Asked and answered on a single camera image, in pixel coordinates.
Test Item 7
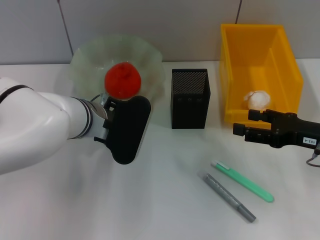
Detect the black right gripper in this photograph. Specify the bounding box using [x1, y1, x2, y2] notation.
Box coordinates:
[232, 108, 320, 150]

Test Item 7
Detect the white paper ball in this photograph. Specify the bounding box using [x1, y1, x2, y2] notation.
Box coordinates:
[241, 90, 272, 111]

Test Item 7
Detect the mint green pen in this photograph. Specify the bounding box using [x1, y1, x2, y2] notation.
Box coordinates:
[210, 159, 275, 204]

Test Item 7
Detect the orange fruit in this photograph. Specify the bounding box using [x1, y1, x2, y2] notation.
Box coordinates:
[104, 62, 142, 99]

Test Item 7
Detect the black mesh pen holder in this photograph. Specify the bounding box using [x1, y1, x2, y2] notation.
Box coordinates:
[171, 68, 212, 130]

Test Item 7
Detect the grey marker pen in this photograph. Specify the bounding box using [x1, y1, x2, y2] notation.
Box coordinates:
[197, 169, 257, 223]

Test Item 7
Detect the translucent wavy glass fruit plate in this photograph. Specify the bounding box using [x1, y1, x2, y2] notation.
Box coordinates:
[68, 34, 166, 121]

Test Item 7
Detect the yellow plastic storage bin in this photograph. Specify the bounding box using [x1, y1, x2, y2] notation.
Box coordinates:
[219, 23, 305, 126]

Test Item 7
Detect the right gripper cable with plug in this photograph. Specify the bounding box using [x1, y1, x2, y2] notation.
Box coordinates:
[306, 141, 320, 168]

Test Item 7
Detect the gripper cable with plug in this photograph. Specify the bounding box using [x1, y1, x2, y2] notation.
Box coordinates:
[306, 141, 320, 168]
[89, 91, 109, 107]

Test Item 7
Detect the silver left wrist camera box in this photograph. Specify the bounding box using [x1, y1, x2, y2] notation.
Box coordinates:
[109, 95, 152, 166]

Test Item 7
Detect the left gripper cable with plug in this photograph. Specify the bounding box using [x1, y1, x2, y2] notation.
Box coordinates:
[89, 91, 109, 107]

